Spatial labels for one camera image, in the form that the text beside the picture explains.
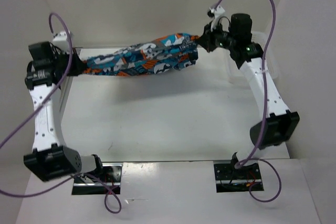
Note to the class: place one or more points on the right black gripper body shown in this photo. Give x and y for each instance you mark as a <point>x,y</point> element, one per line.
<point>218,38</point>

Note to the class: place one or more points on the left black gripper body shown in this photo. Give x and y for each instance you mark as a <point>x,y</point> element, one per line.
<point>75,69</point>

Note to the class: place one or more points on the patterned blue orange shorts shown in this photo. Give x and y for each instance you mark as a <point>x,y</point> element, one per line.
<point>173,52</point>

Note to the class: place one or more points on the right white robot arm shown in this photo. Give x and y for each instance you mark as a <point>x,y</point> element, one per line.
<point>277,122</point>

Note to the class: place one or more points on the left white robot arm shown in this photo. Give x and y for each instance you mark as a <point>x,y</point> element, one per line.
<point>51,158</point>

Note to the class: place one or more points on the white plastic basket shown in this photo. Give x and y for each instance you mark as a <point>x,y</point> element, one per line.
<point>235,77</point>

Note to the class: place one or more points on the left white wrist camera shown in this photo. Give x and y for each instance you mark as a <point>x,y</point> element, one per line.
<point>60,40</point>

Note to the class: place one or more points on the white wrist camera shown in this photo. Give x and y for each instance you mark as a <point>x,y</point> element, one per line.
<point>60,40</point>
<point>215,13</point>

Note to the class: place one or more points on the aluminium table edge rail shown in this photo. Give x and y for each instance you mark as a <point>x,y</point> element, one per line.
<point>66,85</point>

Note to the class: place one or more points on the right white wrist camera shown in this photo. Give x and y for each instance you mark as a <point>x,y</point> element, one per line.
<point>215,13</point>

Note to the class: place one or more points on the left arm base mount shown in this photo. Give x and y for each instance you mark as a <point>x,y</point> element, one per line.
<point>111,176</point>

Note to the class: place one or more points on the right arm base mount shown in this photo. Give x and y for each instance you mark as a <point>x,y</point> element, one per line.
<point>230,180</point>

